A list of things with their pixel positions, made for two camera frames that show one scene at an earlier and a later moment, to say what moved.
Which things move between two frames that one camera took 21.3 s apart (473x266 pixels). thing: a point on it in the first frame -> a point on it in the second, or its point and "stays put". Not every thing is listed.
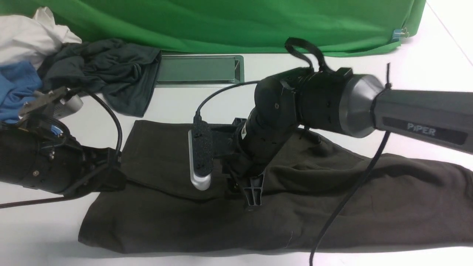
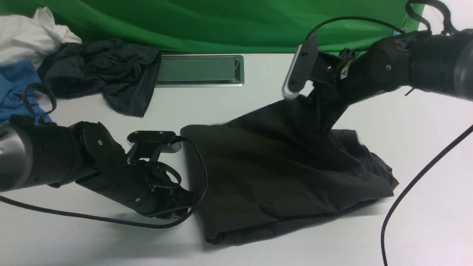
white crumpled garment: (23, 39) stays put
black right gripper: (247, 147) -> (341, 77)
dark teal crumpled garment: (126, 74) stays put
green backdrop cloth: (326, 28) stays put
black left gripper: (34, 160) -> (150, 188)
